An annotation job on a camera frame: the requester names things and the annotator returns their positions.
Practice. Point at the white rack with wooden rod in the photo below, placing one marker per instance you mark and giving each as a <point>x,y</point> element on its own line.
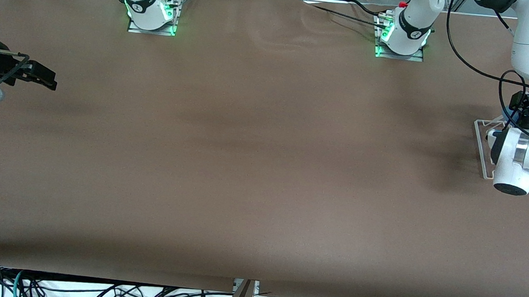
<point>480,146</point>

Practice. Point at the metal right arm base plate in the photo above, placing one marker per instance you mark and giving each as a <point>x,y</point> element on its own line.
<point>134,28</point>

